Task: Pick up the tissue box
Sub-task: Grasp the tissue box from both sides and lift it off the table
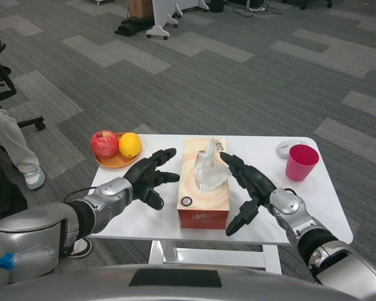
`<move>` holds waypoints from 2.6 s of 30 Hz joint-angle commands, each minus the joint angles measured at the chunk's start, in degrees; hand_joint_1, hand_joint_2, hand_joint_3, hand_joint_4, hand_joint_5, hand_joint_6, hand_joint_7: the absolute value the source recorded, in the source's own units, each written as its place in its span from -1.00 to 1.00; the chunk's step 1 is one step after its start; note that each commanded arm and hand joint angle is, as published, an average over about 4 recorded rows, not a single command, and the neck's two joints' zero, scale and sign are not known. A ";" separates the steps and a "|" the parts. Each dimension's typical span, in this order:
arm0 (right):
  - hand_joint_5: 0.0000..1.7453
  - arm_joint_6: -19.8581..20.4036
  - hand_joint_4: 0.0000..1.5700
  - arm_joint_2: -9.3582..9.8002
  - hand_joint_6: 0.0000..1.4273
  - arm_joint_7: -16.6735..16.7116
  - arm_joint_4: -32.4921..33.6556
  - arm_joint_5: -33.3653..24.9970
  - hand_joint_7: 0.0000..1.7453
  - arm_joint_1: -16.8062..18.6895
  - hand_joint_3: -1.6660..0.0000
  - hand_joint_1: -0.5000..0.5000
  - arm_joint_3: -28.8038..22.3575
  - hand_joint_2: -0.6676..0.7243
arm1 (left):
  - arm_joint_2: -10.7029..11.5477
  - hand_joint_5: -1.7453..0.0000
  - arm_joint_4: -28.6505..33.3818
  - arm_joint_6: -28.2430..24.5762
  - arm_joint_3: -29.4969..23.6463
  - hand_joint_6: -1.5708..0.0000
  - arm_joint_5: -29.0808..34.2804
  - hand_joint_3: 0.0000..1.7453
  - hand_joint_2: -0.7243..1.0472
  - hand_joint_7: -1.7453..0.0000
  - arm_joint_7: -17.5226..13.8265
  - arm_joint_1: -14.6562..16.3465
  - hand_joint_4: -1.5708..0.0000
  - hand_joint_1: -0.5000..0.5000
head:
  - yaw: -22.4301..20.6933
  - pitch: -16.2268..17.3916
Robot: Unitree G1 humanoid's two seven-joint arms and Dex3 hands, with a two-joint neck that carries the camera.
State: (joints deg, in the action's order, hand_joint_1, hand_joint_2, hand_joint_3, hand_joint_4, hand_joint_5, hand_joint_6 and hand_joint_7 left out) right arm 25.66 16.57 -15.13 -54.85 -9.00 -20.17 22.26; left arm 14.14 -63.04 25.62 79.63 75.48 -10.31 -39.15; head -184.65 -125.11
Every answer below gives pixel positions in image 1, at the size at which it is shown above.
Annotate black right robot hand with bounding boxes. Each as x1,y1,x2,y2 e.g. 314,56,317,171
220,152,278,236

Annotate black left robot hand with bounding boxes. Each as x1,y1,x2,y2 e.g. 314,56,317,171
123,147,180,211

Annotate white tissue sheet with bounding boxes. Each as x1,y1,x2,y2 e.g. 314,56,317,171
192,136,232,192

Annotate orange beige tissue box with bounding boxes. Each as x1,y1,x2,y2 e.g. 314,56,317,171
177,137,231,230

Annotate brown cardboard box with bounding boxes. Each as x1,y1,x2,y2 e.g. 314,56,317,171
128,0,154,19

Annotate orange plate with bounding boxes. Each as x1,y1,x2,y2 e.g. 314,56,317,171
93,132,142,169

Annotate yellow orange fruit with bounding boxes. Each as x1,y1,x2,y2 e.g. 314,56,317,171
118,132,142,158

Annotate white round lid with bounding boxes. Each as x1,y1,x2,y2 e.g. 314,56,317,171
276,140,308,157

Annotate pink plastic cup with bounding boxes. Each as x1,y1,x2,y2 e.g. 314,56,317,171
285,144,320,182

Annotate red apple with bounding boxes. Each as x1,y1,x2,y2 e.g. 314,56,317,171
90,130,120,159

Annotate black office chair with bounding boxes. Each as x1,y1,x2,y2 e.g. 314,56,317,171
0,3,47,132

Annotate silver robot chest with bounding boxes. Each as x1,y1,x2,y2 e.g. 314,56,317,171
0,263,376,301

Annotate black bag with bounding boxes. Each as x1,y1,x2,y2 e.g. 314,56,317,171
114,15,154,37

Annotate white stand with casters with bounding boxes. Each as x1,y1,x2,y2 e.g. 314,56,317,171
145,0,184,41

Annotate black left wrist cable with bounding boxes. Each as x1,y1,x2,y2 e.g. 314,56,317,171
64,187,98,204

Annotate white table frame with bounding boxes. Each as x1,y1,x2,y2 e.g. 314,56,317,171
147,240,283,275

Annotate white cable bundle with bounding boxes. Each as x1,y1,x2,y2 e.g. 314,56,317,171
11,245,56,268

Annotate blue cable tie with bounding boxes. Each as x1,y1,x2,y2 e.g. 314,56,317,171
0,252,16,270

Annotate black floor cables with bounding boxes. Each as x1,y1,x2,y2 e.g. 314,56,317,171
232,3,285,16

